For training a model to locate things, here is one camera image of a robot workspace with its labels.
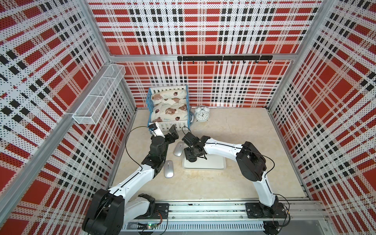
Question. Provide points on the blue white toy crib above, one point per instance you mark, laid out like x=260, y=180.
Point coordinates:
x=166, y=125

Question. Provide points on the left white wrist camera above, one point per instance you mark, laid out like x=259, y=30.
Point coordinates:
x=155, y=129

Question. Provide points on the bear print blanket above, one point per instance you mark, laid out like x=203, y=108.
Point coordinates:
x=164, y=112

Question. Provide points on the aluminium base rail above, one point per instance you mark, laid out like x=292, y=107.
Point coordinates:
x=307, y=218

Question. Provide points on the silver mouse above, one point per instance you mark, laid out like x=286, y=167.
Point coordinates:
x=179, y=149
x=168, y=169

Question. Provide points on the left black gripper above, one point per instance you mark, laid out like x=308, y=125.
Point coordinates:
x=171, y=139

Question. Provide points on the white twin bell alarm clock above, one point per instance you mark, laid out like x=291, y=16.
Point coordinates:
x=202, y=113

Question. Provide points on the bear print pillow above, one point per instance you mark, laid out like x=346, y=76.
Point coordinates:
x=168, y=94

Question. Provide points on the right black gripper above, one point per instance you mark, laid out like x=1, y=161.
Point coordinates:
x=188, y=154

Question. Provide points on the white plastic storage tray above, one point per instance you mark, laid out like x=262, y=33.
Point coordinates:
x=212, y=162

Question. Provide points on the black wall hook rail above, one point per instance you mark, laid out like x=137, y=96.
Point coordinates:
x=217, y=58

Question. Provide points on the green circuit board with wires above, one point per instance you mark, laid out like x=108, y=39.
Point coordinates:
x=150, y=227

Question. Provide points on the white wire mesh basket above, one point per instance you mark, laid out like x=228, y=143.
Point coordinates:
x=105, y=84

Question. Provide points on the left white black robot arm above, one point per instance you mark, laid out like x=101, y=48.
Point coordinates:
x=111, y=209

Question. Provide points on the black connector under rail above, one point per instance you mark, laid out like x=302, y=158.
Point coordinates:
x=274, y=227

